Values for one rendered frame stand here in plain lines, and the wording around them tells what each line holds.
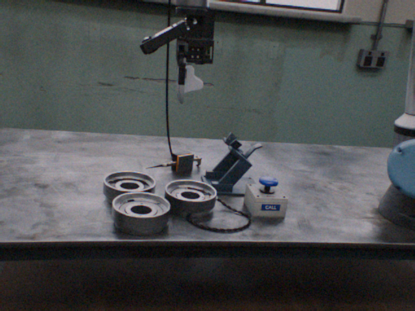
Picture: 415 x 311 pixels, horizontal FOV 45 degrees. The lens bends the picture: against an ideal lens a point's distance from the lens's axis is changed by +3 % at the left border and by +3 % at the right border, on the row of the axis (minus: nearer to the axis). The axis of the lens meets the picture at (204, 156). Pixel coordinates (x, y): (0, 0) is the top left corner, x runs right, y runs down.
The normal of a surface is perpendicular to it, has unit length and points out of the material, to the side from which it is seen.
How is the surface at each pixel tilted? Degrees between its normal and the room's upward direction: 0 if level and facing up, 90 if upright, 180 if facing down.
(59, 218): 0
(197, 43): 87
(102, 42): 90
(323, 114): 90
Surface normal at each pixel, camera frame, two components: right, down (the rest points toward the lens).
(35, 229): 0.11, -0.94
